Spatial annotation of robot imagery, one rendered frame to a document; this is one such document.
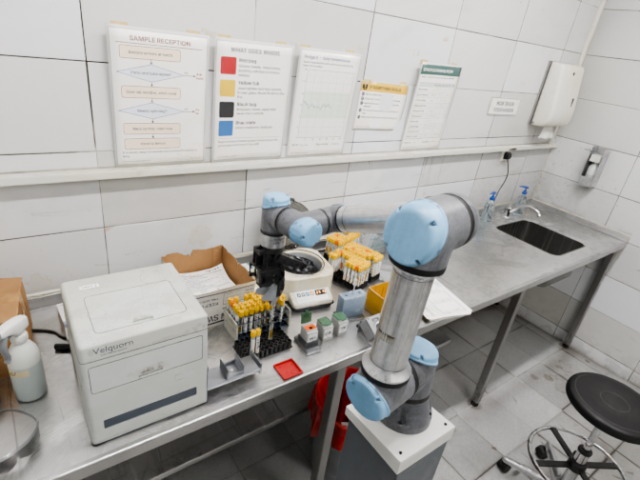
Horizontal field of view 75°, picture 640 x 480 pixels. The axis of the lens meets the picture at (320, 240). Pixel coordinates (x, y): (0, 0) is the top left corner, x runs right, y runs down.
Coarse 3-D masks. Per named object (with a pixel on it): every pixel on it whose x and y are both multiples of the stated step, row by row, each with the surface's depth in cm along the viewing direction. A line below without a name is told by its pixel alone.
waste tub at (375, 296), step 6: (384, 282) 164; (372, 288) 161; (378, 288) 163; (384, 288) 165; (372, 294) 158; (378, 294) 155; (384, 294) 167; (366, 300) 162; (372, 300) 158; (378, 300) 155; (366, 306) 162; (372, 306) 159; (378, 306) 156; (372, 312) 159; (378, 312) 157
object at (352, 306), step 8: (344, 296) 151; (352, 296) 152; (360, 296) 153; (344, 304) 150; (352, 304) 153; (360, 304) 155; (344, 312) 153; (352, 312) 155; (360, 312) 157; (352, 320) 155
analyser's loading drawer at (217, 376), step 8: (232, 360) 122; (240, 360) 120; (248, 360) 125; (256, 360) 123; (216, 368) 120; (224, 368) 118; (232, 368) 121; (240, 368) 120; (248, 368) 122; (256, 368) 122; (208, 376) 117; (216, 376) 117; (224, 376) 118; (232, 376) 117; (240, 376) 119; (208, 384) 114; (216, 384) 115; (224, 384) 117
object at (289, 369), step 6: (288, 360) 132; (276, 366) 129; (282, 366) 130; (288, 366) 130; (294, 366) 130; (282, 372) 127; (288, 372) 127; (294, 372) 128; (300, 372) 127; (282, 378) 125; (288, 378) 125
